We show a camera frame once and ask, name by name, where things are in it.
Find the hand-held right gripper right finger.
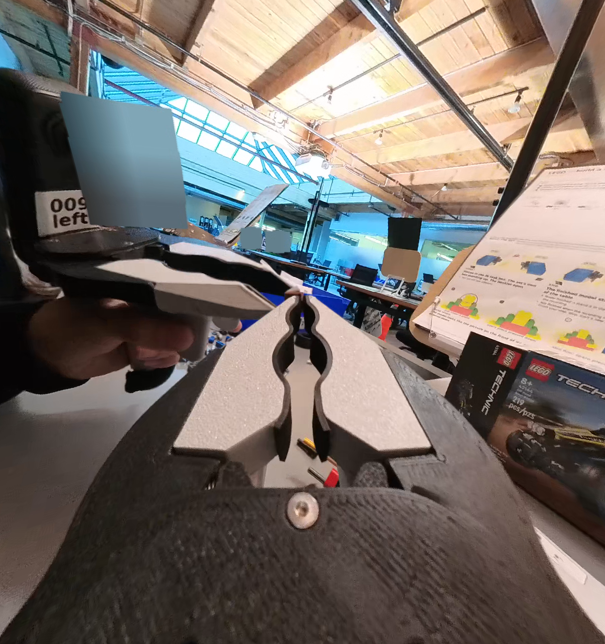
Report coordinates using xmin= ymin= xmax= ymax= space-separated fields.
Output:
xmin=302 ymin=296 xmax=433 ymax=488

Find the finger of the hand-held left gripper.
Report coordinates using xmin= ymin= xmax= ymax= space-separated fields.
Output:
xmin=161 ymin=240 xmax=304 ymax=297
xmin=61 ymin=258 xmax=289 ymax=320

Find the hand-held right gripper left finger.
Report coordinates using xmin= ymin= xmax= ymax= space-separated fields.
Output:
xmin=173 ymin=296 xmax=303 ymax=488

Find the lego chassis assembly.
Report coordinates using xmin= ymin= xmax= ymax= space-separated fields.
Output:
xmin=296 ymin=437 xmax=340 ymax=488

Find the lego set box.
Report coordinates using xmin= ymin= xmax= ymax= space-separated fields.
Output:
xmin=444 ymin=332 xmax=605 ymax=559

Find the person's left hand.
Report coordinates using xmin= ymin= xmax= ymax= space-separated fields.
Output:
xmin=27 ymin=296 xmax=196 ymax=381

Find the leaning display board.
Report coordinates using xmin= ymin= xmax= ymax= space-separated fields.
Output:
xmin=216 ymin=183 xmax=289 ymax=246

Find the blue storage bin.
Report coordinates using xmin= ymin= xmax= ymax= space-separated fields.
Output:
xmin=239 ymin=284 xmax=353 ymax=333

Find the background wooden desk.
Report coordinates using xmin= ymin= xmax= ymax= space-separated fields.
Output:
xmin=335 ymin=279 xmax=426 ymax=328

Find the white ceiling projector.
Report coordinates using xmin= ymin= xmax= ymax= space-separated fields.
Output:
xmin=295 ymin=151 xmax=332 ymax=178

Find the tan cardboard panel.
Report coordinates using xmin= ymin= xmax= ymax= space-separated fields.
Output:
xmin=381 ymin=248 xmax=422 ymax=283

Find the black square panel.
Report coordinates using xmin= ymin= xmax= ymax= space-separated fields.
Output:
xmin=388 ymin=217 xmax=423 ymax=251

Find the instruction sheet on cardboard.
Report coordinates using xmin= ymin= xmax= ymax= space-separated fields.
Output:
xmin=410 ymin=162 xmax=605 ymax=380

